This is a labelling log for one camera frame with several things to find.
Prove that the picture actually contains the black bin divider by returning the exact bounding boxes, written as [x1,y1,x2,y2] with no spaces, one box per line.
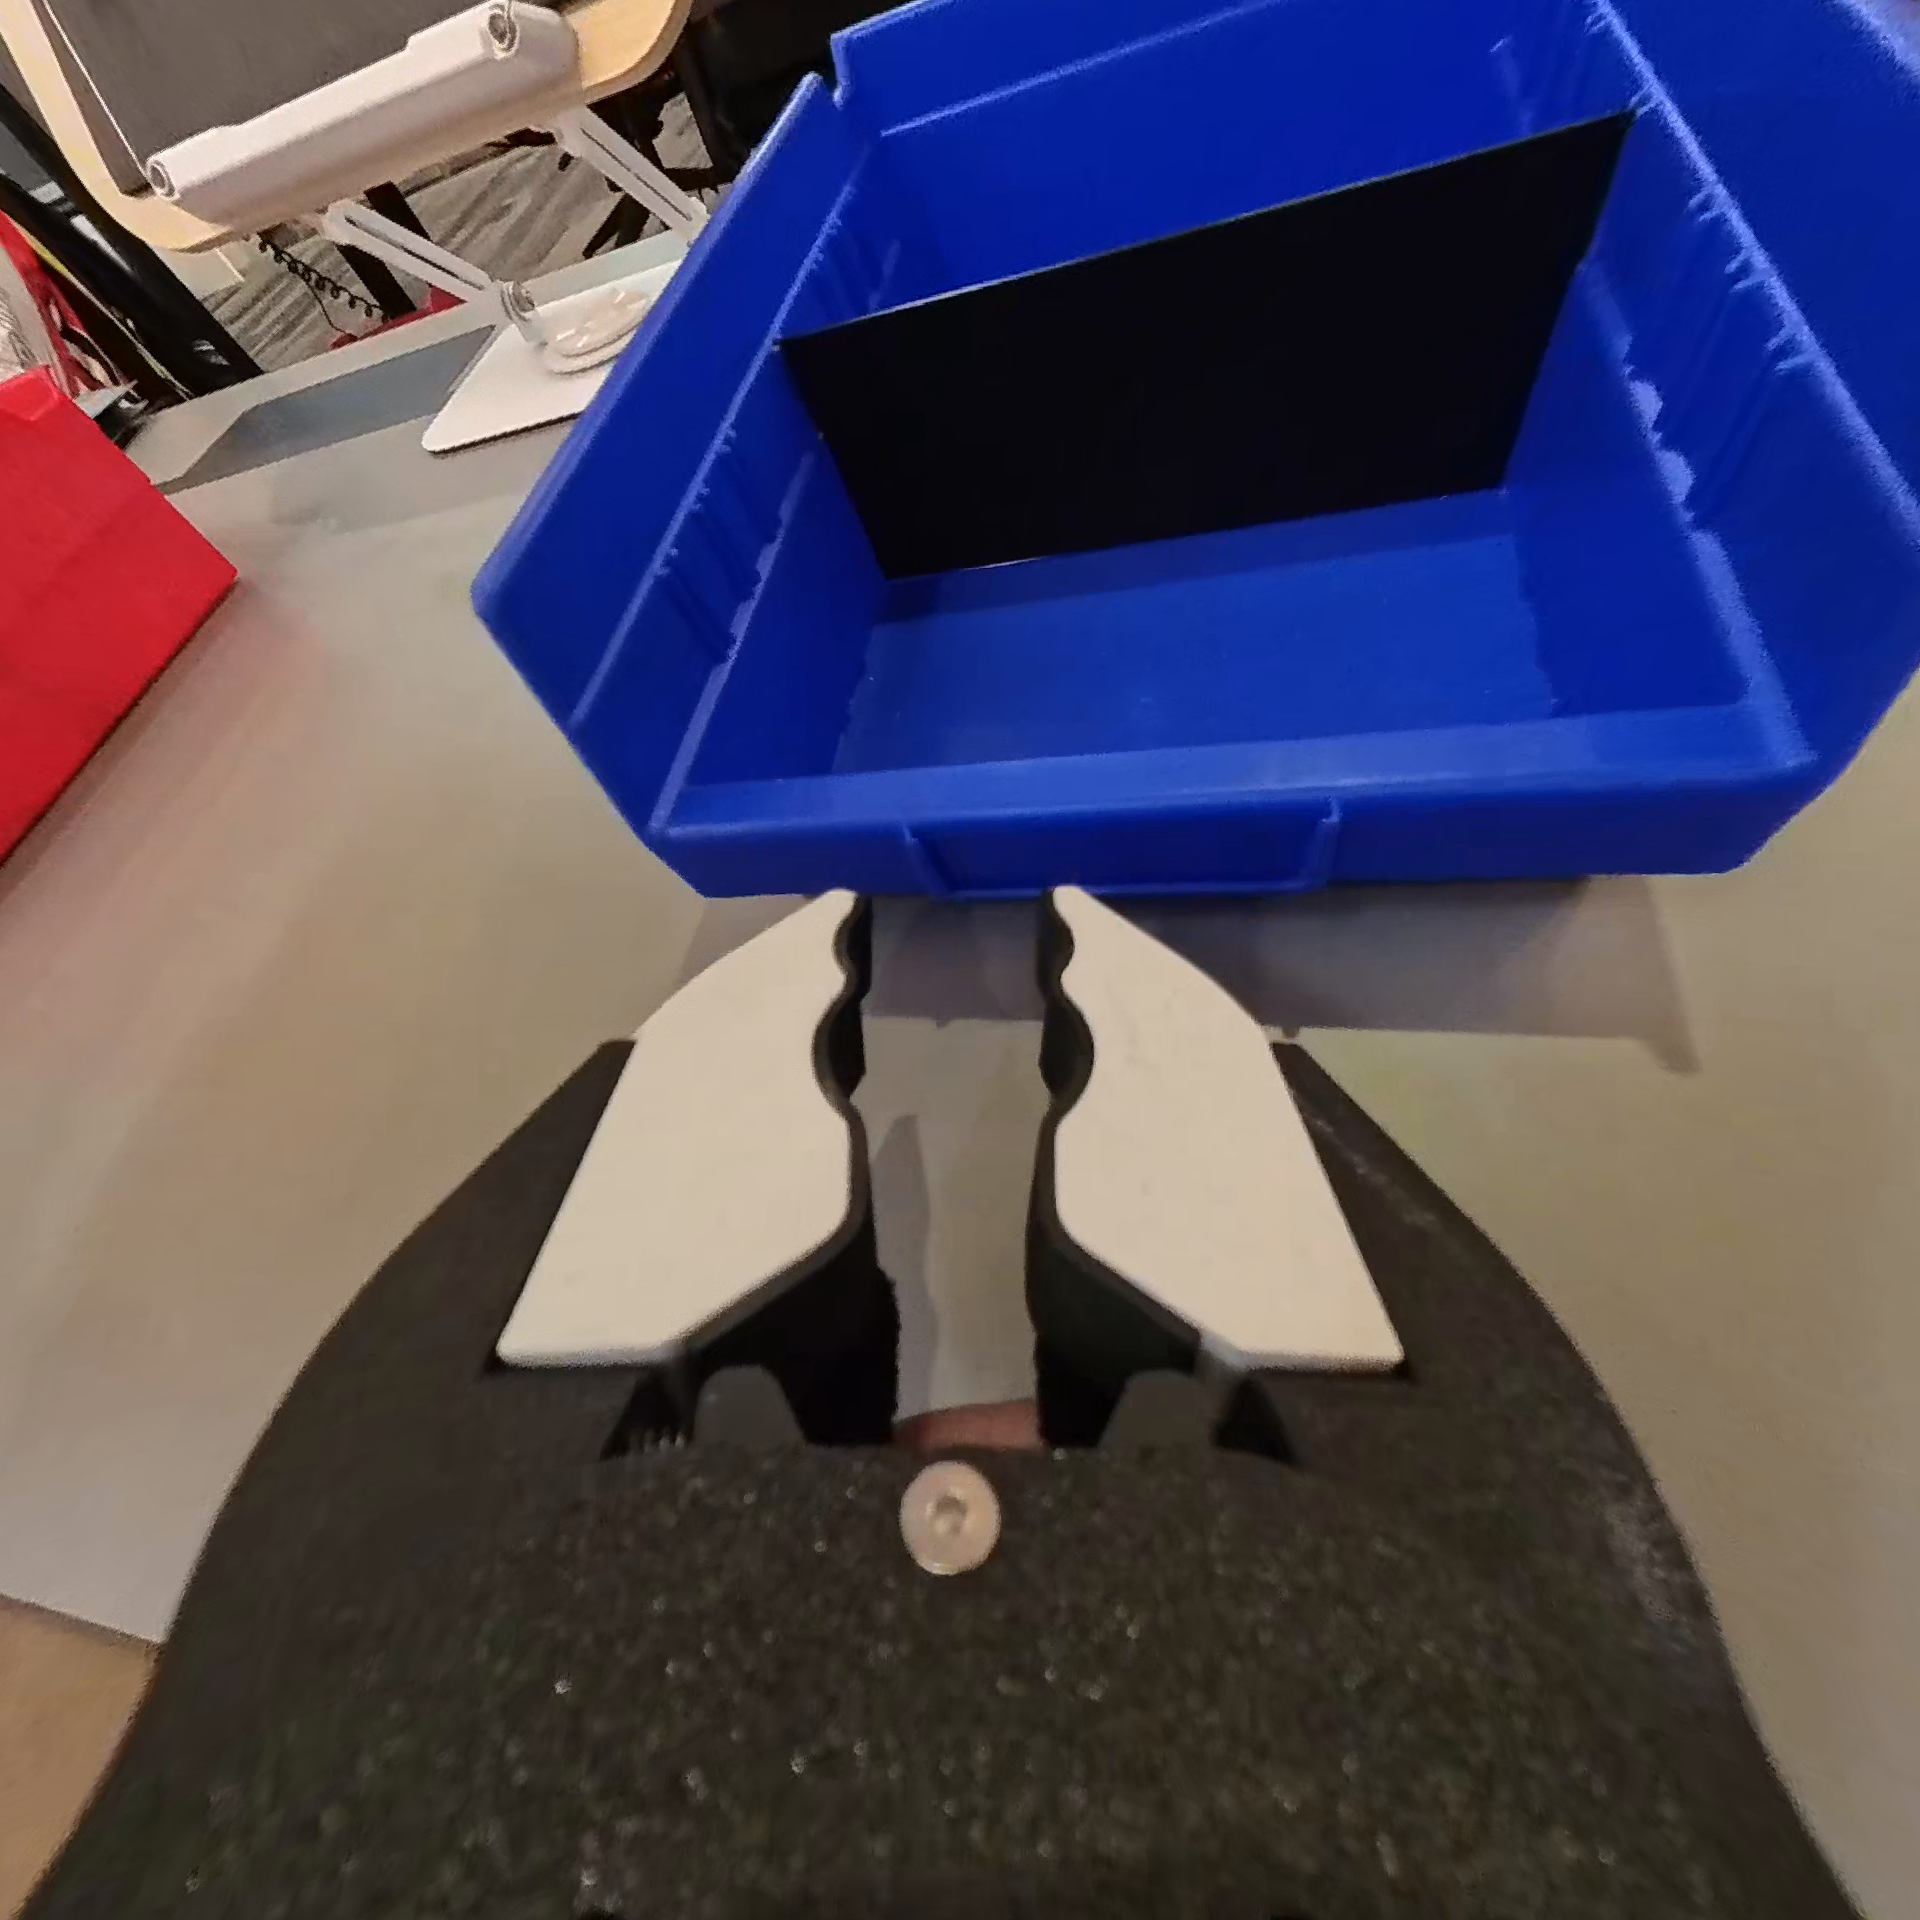
[778,113,1631,583]

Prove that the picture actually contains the red storage bin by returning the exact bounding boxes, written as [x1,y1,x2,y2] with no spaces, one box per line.
[0,210,241,866]

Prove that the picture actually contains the person's beige trousers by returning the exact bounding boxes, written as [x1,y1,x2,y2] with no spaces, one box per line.
[0,1593,165,1920]

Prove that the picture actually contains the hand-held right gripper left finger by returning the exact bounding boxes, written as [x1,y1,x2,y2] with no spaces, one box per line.
[495,897,874,1369]

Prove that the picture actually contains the grey desk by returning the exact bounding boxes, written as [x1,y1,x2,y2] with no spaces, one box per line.
[0,322,1920,1652]

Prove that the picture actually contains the blue storage bin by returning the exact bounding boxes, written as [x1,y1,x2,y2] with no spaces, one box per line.
[469,0,1920,903]

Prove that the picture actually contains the dark desk cable flap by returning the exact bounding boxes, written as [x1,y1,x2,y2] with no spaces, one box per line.
[162,322,495,491]

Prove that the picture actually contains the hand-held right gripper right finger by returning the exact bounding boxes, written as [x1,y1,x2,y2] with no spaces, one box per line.
[1026,884,1407,1373]

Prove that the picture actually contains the book stand with black board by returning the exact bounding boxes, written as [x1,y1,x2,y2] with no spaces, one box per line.
[0,0,706,457]

